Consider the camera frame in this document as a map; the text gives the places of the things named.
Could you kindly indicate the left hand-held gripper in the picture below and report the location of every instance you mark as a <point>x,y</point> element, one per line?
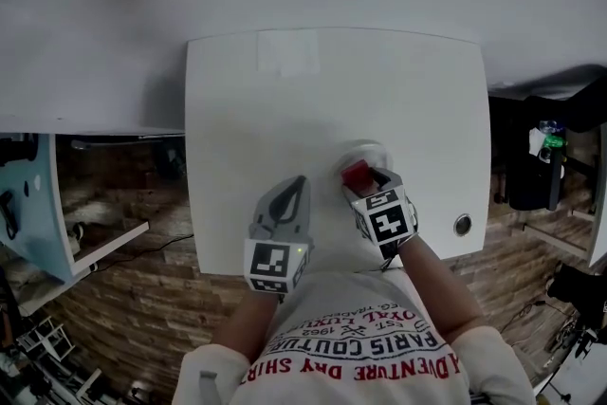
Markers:
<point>270,258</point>

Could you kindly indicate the light blue table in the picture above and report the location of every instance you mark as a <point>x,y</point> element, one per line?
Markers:
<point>33,204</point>

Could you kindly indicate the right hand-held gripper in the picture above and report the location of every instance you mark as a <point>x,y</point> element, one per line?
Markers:
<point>386,223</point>

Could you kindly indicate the white paper sheet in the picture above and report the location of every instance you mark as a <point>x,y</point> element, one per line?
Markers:
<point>536,142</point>

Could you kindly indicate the small red block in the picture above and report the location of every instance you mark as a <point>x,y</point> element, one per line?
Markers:
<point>356,175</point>

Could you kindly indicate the green packet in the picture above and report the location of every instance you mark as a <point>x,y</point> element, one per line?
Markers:
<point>554,142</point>

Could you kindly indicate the white desk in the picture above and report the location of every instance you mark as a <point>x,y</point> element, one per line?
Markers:
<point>598,204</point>

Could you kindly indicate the person's left forearm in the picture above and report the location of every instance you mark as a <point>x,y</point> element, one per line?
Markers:
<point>251,327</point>

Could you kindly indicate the black office chair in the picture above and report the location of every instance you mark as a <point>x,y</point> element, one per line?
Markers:
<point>526,175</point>

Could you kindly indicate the person's right forearm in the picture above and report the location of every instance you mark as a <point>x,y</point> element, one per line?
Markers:
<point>438,289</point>

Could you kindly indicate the person's white printed shirt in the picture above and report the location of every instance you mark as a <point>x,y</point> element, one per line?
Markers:
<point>355,360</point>

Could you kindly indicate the clear plastic bottle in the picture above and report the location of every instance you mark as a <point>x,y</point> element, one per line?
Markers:
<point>547,126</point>

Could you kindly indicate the white table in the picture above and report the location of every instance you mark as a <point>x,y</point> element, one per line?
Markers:
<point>332,109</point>

